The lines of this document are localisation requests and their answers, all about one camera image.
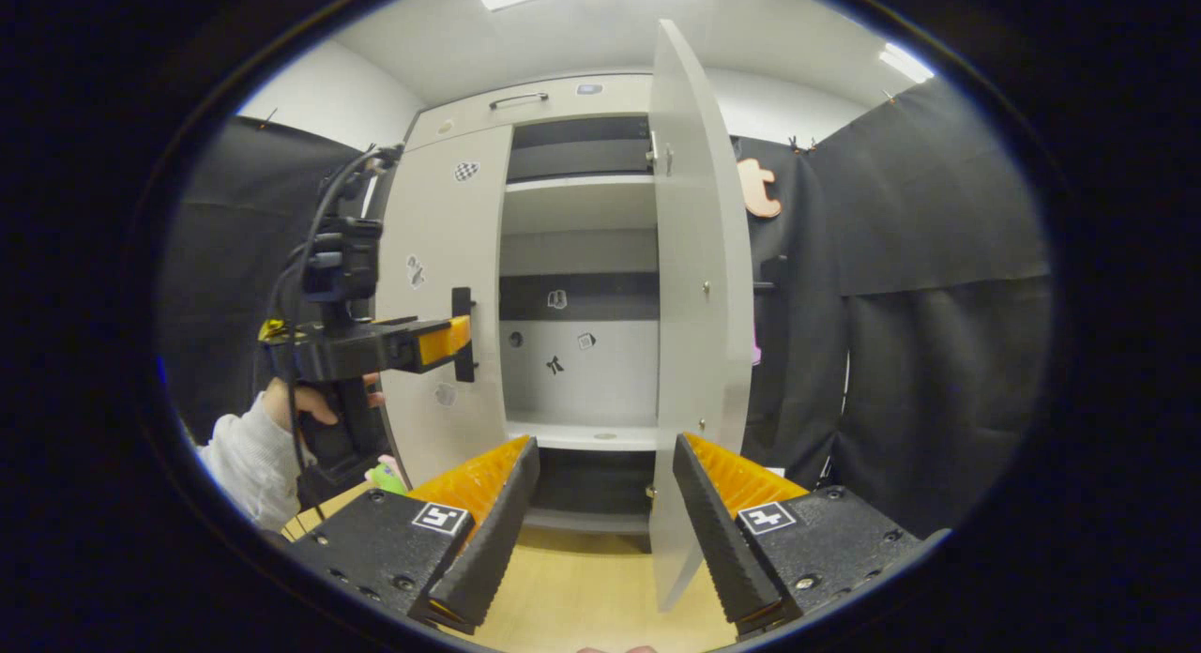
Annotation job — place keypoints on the grey double-door shoe cabinet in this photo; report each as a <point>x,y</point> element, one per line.
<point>582,381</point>

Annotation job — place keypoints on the green plush toy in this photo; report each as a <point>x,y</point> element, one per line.
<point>387,475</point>

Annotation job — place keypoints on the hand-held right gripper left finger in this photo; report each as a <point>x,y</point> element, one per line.
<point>493,540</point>

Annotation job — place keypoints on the white cabinet shelf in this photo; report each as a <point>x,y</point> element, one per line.
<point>582,207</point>
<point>572,435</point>

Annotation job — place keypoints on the grey shoe cabinet door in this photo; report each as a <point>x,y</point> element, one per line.
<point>699,306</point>
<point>441,231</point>

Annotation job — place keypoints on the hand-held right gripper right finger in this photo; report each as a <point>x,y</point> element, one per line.
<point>718,540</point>

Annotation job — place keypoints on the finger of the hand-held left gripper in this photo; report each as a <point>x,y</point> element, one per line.
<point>441,341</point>

